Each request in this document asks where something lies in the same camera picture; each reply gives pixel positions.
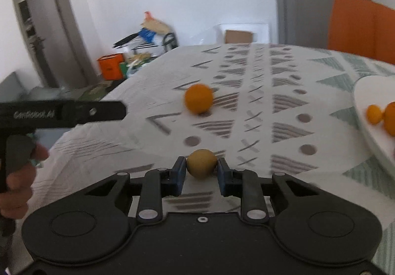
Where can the clear plastic bin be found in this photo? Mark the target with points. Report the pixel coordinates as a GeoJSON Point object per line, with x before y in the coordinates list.
{"type": "Point", "coordinates": [262, 31]}

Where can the green printed cushion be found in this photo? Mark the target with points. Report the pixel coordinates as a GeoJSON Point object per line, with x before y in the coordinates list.
{"type": "Point", "coordinates": [97, 91]}

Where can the white plate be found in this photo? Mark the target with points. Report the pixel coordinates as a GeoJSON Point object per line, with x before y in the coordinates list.
{"type": "Point", "coordinates": [367, 142]}

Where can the medium orange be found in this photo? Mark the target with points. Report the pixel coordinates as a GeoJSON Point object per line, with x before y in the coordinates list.
{"type": "Point", "coordinates": [199, 98]}

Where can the grey cushion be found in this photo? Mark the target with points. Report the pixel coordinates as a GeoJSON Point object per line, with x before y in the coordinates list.
{"type": "Point", "coordinates": [44, 94]}

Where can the orange box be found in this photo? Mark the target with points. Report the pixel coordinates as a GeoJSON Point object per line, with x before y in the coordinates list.
{"type": "Point", "coordinates": [110, 67]}

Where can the grey door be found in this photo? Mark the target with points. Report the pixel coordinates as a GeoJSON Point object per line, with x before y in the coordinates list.
{"type": "Point", "coordinates": [324, 0]}

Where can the blue plastic bag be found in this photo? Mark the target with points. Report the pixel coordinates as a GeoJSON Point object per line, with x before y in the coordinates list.
{"type": "Point", "coordinates": [147, 35]}

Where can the black folding trolley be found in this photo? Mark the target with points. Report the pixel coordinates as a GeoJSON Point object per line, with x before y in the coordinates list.
{"type": "Point", "coordinates": [126, 40]}

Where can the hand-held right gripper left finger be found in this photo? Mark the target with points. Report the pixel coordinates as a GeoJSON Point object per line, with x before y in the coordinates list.
{"type": "Point", "coordinates": [179, 178]}

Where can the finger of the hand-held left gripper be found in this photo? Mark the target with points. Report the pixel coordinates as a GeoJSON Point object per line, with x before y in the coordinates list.
{"type": "Point", "coordinates": [101, 111]}

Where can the small orange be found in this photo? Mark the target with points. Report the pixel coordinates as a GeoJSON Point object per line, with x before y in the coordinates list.
{"type": "Point", "coordinates": [374, 114]}

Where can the large orange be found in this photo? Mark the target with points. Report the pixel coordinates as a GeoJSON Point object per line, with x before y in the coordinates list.
{"type": "Point", "coordinates": [390, 117]}

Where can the grey doorway frame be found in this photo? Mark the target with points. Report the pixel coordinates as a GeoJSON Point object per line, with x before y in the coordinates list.
{"type": "Point", "coordinates": [61, 10]}

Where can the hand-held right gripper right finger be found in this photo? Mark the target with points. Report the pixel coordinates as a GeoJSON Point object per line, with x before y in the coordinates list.
{"type": "Point", "coordinates": [223, 179]}

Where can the brown round fruit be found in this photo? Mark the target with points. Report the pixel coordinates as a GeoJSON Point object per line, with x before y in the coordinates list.
{"type": "Point", "coordinates": [201, 165]}

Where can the cardboard box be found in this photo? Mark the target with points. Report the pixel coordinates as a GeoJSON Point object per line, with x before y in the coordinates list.
{"type": "Point", "coordinates": [239, 36]}

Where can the patterned tablecloth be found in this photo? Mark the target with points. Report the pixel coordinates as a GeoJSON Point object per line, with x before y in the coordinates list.
{"type": "Point", "coordinates": [277, 77]}

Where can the orange chair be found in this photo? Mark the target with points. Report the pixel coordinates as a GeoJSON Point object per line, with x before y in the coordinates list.
{"type": "Point", "coordinates": [361, 28]}

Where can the person's left hand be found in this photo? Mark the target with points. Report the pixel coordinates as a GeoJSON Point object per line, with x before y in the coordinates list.
{"type": "Point", "coordinates": [18, 188]}

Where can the beige bag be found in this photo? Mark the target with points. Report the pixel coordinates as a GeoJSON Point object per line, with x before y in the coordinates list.
{"type": "Point", "coordinates": [156, 23]}

